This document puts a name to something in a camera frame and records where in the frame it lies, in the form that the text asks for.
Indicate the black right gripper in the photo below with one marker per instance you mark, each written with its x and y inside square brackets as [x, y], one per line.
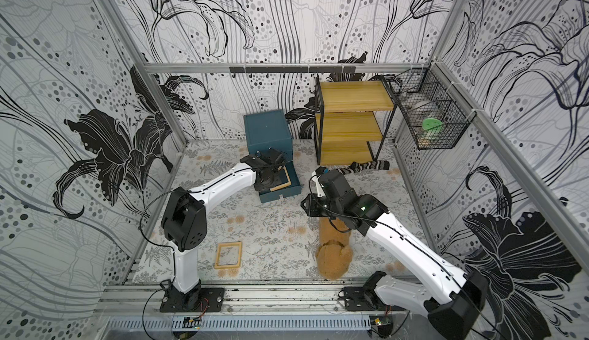
[329, 174]

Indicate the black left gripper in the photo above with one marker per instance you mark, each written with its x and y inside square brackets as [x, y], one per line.
[259, 187]

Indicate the yellow square brooch box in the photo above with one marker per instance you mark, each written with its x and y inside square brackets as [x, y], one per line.
[281, 179]
[228, 255]

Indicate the teal yellow drawer cabinet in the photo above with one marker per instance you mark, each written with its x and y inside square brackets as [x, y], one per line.
[270, 130]

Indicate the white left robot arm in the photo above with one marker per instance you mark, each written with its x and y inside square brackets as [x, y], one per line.
[185, 217]

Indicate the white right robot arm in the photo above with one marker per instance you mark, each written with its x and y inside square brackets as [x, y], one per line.
[448, 297]

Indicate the brown teddy bear plush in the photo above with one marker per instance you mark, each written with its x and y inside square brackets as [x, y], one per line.
[334, 254]

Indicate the wooden black-framed shelf rack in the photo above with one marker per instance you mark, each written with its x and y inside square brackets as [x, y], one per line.
[345, 119]

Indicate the green lidded cup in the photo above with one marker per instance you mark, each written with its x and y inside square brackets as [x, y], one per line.
[431, 129]

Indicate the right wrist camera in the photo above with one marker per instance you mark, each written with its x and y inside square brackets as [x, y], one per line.
[314, 184]

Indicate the black wall hook bar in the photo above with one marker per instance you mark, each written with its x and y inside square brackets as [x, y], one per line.
[292, 69]

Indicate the black wire wall basket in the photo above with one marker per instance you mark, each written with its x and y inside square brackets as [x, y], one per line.
[421, 93]

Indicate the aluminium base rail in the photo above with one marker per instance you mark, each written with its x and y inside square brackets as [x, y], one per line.
[296, 297]

